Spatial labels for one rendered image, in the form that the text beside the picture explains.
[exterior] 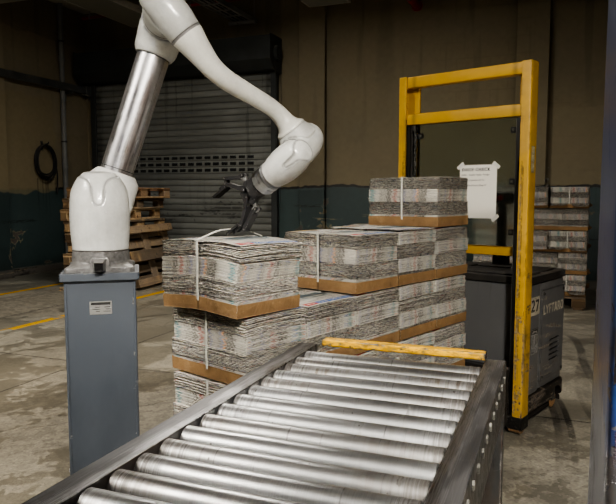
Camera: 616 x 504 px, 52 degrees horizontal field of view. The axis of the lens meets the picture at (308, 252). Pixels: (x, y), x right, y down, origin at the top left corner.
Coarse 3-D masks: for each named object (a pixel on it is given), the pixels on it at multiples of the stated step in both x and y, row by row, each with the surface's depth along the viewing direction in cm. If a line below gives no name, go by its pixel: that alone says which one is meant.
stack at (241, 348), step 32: (416, 288) 272; (192, 320) 214; (224, 320) 203; (256, 320) 200; (288, 320) 211; (320, 320) 225; (352, 320) 239; (384, 320) 255; (416, 320) 274; (192, 352) 215; (224, 352) 204; (256, 352) 201; (384, 352) 255; (192, 384) 216; (224, 384) 206
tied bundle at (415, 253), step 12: (336, 228) 286; (408, 240) 265; (420, 240) 271; (432, 240) 280; (396, 252) 261; (408, 252) 266; (420, 252) 272; (432, 252) 280; (408, 264) 265; (420, 264) 272; (432, 264) 280
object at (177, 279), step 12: (168, 240) 212; (180, 240) 208; (168, 252) 212; (180, 252) 208; (168, 264) 216; (180, 264) 208; (168, 276) 213; (180, 276) 208; (168, 288) 213; (180, 288) 209
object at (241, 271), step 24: (216, 240) 202; (240, 240) 201; (264, 240) 206; (288, 240) 211; (216, 264) 197; (240, 264) 191; (264, 264) 198; (288, 264) 208; (216, 288) 197; (240, 288) 192; (264, 288) 200; (288, 288) 209
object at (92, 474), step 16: (288, 352) 166; (304, 352) 167; (256, 368) 151; (272, 368) 151; (240, 384) 138; (256, 384) 140; (208, 400) 127; (224, 400) 127; (176, 416) 118; (192, 416) 118; (160, 432) 110; (176, 432) 111; (128, 448) 103; (144, 448) 103; (96, 464) 97; (112, 464) 97; (128, 464) 98; (64, 480) 92; (80, 480) 92; (96, 480) 92; (48, 496) 87; (64, 496) 87
